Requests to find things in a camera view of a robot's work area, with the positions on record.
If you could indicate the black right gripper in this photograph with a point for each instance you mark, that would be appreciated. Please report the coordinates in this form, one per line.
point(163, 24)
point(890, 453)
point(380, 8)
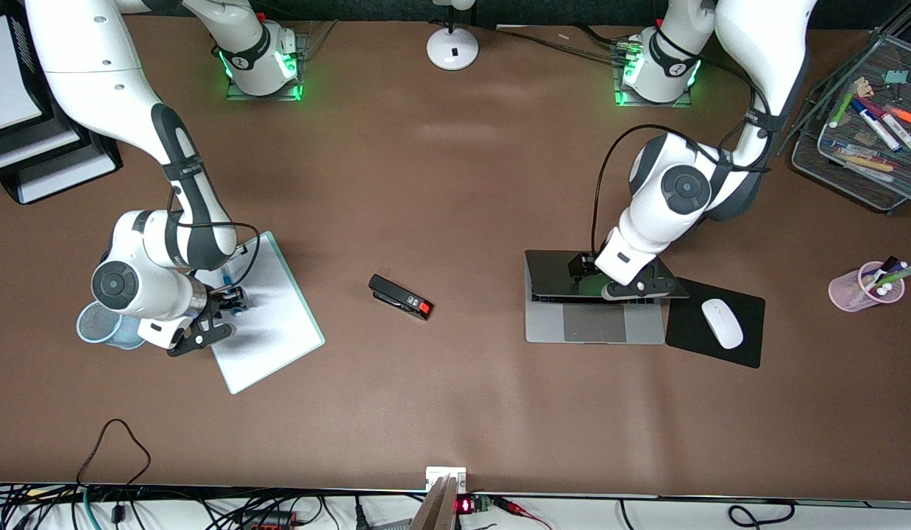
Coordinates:
point(218, 302)

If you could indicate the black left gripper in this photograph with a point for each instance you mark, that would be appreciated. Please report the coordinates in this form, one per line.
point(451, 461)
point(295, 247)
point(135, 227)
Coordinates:
point(579, 264)

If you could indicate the blue marker white cap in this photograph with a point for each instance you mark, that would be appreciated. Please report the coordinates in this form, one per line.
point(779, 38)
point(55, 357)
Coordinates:
point(227, 278)

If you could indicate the silver laptop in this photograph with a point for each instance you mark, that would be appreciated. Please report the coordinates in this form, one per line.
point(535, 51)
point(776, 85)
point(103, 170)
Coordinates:
point(595, 324)

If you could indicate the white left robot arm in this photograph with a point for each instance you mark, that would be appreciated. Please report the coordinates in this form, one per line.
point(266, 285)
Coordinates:
point(676, 191)

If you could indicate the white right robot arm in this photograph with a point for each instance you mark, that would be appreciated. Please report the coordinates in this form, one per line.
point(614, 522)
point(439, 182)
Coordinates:
point(95, 73)

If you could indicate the white marker blue print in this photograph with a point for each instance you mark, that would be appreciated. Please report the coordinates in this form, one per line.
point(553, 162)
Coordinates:
point(849, 147)

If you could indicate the green tray marker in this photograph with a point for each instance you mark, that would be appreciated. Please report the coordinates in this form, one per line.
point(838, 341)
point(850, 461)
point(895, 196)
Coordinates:
point(842, 110)

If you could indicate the black marker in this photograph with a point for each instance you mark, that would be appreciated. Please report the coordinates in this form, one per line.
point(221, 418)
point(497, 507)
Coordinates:
point(888, 263)

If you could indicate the yellow marker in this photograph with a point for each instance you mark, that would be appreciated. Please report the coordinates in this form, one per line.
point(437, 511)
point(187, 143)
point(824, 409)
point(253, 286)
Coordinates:
point(871, 162)

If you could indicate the green marker in cup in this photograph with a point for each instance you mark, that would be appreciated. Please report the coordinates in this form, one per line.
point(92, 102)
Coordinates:
point(897, 277)

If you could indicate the purple marker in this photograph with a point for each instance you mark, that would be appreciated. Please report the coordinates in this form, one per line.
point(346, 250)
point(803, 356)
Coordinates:
point(903, 265)

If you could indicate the blue white tray marker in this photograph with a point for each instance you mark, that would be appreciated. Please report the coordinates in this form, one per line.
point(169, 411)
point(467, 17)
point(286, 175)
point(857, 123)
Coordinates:
point(878, 129)

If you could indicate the red white marker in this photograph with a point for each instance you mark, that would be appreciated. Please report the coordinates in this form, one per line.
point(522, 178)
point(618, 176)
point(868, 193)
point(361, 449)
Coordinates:
point(904, 140)

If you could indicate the orange marker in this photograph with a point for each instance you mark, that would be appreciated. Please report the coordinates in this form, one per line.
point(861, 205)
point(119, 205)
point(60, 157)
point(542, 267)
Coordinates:
point(908, 118)

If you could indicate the white clipboard paper sheet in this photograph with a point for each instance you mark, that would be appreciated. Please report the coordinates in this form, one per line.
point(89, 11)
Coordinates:
point(279, 331)

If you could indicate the mint green clipboard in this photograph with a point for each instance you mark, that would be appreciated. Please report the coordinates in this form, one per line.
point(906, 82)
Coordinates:
point(297, 292)

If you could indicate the black mouse pad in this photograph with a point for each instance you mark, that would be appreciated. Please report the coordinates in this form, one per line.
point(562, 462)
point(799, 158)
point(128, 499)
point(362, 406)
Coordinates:
point(683, 324)

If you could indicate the light blue mesh cup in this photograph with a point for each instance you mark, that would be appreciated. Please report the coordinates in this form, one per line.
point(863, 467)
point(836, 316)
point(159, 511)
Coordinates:
point(95, 324)

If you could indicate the white computer mouse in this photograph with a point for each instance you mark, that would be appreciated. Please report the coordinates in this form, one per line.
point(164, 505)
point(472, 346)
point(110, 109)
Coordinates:
point(722, 324)

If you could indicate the black stapler red tip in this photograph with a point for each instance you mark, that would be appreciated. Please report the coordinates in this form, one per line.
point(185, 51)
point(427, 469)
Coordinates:
point(396, 294)

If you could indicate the red black connector block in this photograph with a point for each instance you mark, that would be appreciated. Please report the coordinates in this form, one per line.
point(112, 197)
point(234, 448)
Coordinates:
point(279, 521)

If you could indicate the white round stand base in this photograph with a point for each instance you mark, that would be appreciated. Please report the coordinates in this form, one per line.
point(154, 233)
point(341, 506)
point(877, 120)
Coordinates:
point(452, 51)

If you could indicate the small white box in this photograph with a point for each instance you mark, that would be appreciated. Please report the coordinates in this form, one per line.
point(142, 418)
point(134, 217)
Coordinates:
point(433, 472)

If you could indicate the black stacked paper tray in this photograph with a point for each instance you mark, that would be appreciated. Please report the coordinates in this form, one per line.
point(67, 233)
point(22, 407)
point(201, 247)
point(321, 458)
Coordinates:
point(8, 190)

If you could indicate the red LED circuit board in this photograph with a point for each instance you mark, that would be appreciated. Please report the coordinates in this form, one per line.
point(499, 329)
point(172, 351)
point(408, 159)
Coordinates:
point(464, 505)

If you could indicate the pink mesh pen cup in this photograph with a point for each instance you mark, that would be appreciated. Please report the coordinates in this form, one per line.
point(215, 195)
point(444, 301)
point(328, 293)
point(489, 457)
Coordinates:
point(845, 294)

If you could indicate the small wooden piece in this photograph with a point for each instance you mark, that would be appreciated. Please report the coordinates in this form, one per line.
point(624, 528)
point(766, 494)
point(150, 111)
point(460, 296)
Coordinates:
point(862, 87)

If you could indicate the teal binder clip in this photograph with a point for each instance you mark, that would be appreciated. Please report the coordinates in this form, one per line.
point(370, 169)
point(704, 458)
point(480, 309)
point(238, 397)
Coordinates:
point(897, 76)

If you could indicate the black mesh desk tray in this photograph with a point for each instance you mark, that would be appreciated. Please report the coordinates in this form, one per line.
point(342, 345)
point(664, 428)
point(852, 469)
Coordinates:
point(893, 51)

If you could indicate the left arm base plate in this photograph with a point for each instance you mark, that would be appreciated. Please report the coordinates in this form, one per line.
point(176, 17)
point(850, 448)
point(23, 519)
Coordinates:
point(654, 104)

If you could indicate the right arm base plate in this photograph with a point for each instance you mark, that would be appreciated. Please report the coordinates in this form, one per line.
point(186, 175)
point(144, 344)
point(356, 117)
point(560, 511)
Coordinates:
point(264, 96)

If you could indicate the wooden post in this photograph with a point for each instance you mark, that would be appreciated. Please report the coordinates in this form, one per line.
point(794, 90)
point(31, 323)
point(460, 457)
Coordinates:
point(435, 511)

